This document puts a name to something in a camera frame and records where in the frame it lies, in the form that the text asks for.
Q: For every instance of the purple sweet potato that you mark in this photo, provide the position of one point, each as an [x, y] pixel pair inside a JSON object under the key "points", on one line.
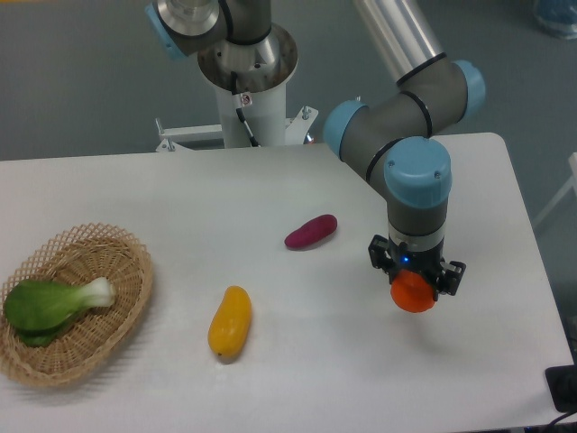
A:
{"points": [[312, 232]]}

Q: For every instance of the yellow mango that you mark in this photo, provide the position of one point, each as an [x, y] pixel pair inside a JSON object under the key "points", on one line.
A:
{"points": [[231, 323]]}

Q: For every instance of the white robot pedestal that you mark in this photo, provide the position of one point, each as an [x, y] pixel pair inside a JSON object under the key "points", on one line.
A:
{"points": [[250, 90]]}

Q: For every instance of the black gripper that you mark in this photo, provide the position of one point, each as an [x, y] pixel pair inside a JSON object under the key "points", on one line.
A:
{"points": [[393, 258]]}

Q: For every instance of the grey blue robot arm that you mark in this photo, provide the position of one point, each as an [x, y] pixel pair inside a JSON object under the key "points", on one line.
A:
{"points": [[391, 146]]}

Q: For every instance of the green bok choy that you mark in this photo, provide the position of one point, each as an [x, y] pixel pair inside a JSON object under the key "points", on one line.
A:
{"points": [[40, 311]]}

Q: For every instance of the black device at table edge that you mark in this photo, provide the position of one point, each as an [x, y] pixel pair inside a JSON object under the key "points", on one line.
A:
{"points": [[561, 381]]}

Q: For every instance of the woven wicker basket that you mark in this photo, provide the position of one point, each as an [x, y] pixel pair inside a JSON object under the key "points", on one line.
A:
{"points": [[77, 257]]}

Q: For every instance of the orange fruit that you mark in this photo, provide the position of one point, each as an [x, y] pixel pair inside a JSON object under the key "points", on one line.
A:
{"points": [[411, 292]]}

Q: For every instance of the white frame at right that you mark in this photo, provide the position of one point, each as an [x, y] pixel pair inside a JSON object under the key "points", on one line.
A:
{"points": [[556, 199]]}

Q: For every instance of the blue bag in corner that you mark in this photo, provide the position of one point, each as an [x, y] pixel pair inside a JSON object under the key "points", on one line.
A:
{"points": [[558, 17]]}

